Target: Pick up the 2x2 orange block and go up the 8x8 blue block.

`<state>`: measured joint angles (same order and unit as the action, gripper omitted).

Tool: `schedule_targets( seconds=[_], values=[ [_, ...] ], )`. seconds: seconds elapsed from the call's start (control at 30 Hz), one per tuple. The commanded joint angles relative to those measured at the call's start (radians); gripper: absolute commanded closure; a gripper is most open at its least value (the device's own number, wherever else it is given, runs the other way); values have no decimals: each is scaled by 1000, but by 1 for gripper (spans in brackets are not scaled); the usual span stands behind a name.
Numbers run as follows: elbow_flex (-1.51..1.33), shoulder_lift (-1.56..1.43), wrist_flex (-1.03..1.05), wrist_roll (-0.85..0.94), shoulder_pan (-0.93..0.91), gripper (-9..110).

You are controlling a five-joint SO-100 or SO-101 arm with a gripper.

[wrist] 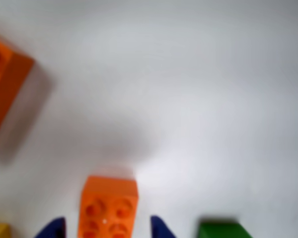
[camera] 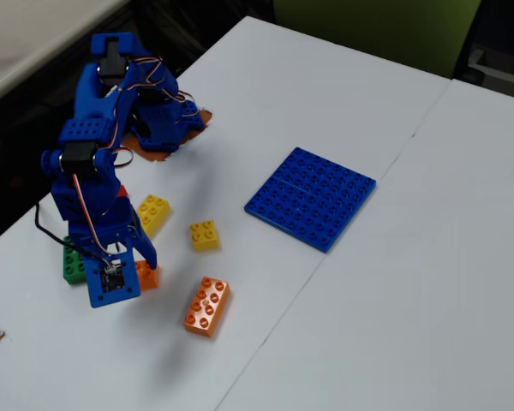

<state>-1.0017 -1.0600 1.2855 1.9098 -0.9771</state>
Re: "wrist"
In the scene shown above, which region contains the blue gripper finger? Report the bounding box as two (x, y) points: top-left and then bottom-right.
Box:
(32, 216), (67, 238)
(150, 215), (177, 238)

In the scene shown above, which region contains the orange 2x2 toy brick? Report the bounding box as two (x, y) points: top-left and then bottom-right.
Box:
(77, 175), (140, 238)

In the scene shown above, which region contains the green 2x4 toy brick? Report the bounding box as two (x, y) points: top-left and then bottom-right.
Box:
(197, 218), (253, 238)

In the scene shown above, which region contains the white foam board sheet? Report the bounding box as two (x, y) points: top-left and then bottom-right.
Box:
(0, 0), (298, 238)

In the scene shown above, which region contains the orange 2x4 toy brick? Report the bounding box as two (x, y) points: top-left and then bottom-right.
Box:
(0, 29), (35, 149)

